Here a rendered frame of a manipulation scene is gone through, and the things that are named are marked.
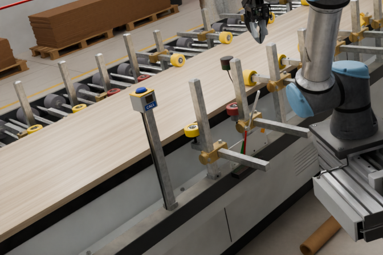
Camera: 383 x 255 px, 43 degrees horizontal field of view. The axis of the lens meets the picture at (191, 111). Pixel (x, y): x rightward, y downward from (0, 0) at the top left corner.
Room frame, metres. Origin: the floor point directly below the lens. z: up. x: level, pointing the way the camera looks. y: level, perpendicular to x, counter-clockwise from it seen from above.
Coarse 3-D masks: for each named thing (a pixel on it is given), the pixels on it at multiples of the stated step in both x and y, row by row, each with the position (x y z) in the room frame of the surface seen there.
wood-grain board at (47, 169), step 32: (288, 32) 3.19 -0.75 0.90; (192, 64) 2.95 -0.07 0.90; (256, 64) 2.69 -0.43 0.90; (128, 96) 2.62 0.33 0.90; (160, 96) 2.51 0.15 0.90; (224, 96) 2.31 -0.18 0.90; (64, 128) 2.35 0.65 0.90; (96, 128) 2.25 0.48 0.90; (128, 128) 2.17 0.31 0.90; (160, 128) 2.09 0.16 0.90; (0, 160) 2.12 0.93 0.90; (32, 160) 2.04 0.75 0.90; (64, 160) 1.97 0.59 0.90; (96, 160) 1.90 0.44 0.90; (128, 160) 1.84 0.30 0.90; (0, 192) 1.79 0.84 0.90; (32, 192) 1.73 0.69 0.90; (64, 192) 1.68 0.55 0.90; (0, 224) 1.55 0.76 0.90
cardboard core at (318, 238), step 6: (324, 222) 2.23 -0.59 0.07; (330, 222) 2.20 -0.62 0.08; (336, 222) 2.21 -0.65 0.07; (318, 228) 2.18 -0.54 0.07; (324, 228) 2.16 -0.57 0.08; (330, 228) 2.17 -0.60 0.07; (336, 228) 2.18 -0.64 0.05; (312, 234) 2.14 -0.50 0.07; (318, 234) 2.13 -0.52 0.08; (324, 234) 2.13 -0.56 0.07; (330, 234) 2.14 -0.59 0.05; (306, 240) 2.10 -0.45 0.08; (312, 240) 2.09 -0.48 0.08; (318, 240) 2.09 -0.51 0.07; (324, 240) 2.11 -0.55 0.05; (300, 246) 2.09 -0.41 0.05; (306, 246) 2.11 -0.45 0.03; (312, 246) 2.06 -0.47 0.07; (318, 246) 2.07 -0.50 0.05; (306, 252) 2.09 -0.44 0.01; (312, 252) 2.04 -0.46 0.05
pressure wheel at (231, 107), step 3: (234, 102) 2.18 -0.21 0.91; (228, 105) 2.16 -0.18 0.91; (231, 105) 2.16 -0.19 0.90; (234, 105) 2.14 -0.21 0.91; (228, 108) 2.13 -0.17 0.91; (231, 108) 2.12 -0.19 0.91; (234, 108) 2.11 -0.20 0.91; (237, 108) 2.11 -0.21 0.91; (228, 111) 2.13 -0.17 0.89; (231, 111) 2.11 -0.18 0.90; (234, 111) 2.11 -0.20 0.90; (237, 111) 2.11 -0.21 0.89; (228, 114) 2.13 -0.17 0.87; (231, 114) 2.11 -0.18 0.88; (234, 114) 2.11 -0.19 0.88; (237, 114) 2.11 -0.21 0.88; (237, 123) 2.14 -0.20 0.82
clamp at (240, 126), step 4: (256, 116) 2.06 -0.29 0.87; (260, 116) 2.08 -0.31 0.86; (248, 120) 2.03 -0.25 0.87; (252, 120) 2.04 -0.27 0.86; (236, 124) 2.04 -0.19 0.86; (240, 124) 2.01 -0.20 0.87; (244, 124) 2.02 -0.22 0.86; (252, 124) 2.04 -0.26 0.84; (236, 128) 2.04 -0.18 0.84; (240, 128) 2.02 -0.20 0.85; (252, 128) 2.04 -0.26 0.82; (240, 132) 2.02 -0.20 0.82
